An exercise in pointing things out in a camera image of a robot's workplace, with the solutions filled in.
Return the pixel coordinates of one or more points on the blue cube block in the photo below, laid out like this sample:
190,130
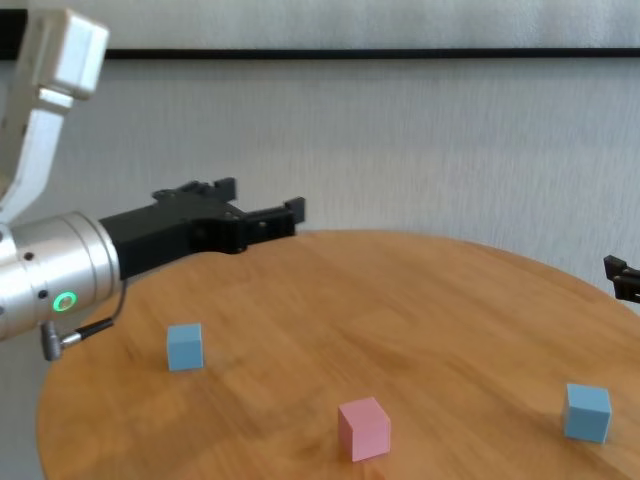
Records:
185,347
587,415

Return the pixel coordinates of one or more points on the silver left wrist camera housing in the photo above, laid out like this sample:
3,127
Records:
70,55

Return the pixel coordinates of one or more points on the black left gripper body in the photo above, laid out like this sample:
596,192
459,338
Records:
160,235

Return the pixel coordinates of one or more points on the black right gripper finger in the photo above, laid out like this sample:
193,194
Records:
625,280

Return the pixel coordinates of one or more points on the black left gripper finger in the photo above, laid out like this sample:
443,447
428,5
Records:
225,189
272,220

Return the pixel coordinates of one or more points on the pink cube block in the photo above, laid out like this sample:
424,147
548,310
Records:
365,430

